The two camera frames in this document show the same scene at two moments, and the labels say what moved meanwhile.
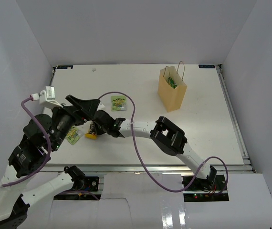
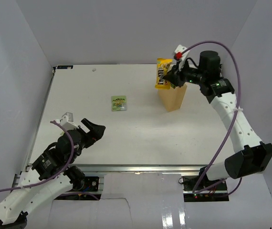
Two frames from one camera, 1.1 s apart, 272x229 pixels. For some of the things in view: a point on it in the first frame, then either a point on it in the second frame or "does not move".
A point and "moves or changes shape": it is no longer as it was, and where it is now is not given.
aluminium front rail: [137, 168] does not move
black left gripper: [88, 109] → [96, 132]
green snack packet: [119, 103] does not move
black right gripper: [99, 131] → [175, 77]
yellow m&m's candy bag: [91, 133] moves or changes shape
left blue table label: [65, 67] does not move
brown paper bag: [172, 89] does not move
